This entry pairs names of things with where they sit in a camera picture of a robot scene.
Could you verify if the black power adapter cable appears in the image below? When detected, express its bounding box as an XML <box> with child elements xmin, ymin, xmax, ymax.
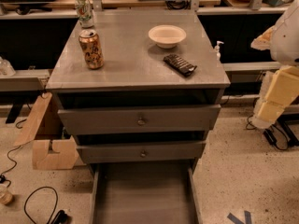
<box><xmin>245</xmin><ymin>115</ymin><xmax>292</xmax><ymax>152</ymax></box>

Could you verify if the black floor cable left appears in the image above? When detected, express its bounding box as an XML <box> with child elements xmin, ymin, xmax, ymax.
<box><xmin>23</xmin><ymin>186</ymin><xmax>69</xmax><ymax>224</ymax></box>

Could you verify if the wooden block stand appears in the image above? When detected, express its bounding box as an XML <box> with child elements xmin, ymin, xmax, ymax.
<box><xmin>14</xmin><ymin>92</ymin><xmax>84</xmax><ymax>170</ymax></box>

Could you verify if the black snack bar packet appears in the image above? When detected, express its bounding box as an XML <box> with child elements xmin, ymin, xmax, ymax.
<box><xmin>164</xmin><ymin>54</ymin><xmax>197</xmax><ymax>77</ymax></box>

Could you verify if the black table leg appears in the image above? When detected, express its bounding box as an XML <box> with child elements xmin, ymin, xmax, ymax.
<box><xmin>278</xmin><ymin>114</ymin><xmax>299</xmax><ymax>147</ymax></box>

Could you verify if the clear plastic container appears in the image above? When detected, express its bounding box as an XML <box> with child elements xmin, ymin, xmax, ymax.
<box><xmin>0</xmin><ymin>57</ymin><xmax>16</xmax><ymax>77</ymax></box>

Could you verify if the grey middle drawer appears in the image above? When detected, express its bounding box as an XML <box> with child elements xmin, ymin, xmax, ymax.
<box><xmin>77</xmin><ymin>141</ymin><xmax>206</xmax><ymax>163</ymax></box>

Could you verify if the grey open bottom drawer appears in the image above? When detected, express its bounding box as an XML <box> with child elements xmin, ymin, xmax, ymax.
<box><xmin>89</xmin><ymin>161</ymin><xmax>203</xmax><ymax>224</ymax></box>

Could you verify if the orange soda can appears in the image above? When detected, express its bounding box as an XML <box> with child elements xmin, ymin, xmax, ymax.
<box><xmin>78</xmin><ymin>29</ymin><xmax>104</xmax><ymax>69</ymax></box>

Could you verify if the white pump bottle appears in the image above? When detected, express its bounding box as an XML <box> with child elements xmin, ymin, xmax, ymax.
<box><xmin>214</xmin><ymin>41</ymin><xmax>224</xmax><ymax>61</ymax></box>

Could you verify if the clear plastic cup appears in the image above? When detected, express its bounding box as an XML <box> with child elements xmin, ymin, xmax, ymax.
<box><xmin>0</xmin><ymin>184</ymin><xmax>13</xmax><ymax>205</ymax></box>

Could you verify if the white bowl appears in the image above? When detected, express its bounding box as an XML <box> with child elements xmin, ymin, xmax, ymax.
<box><xmin>149</xmin><ymin>25</ymin><xmax>187</xmax><ymax>49</ymax></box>

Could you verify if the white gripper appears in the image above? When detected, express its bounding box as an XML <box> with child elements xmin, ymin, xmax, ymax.
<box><xmin>252</xmin><ymin>65</ymin><xmax>299</xmax><ymax>129</ymax></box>

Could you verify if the grey top drawer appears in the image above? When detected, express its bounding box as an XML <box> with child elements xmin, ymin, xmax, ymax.
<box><xmin>58</xmin><ymin>105</ymin><xmax>221</xmax><ymax>135</ymax></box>

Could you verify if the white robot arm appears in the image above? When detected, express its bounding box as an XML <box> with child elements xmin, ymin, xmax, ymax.
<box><xmin>252</xmin><ymin>0</ymin><xmax>299</xmax><ymax>129</ymax></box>

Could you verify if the grey drawer cabinet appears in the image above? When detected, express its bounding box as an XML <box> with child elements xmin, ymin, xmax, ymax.
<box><xmin>45</xmin><ymin>8</ymin><xmax>232</xmax><ymax>173</ymax></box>

